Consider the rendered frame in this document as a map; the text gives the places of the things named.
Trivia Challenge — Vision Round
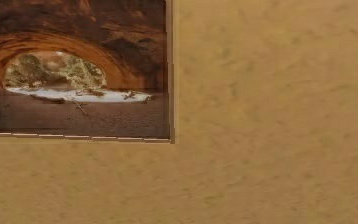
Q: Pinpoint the framed rock arch picture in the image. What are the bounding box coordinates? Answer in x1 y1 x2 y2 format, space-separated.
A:
0 0 176 145

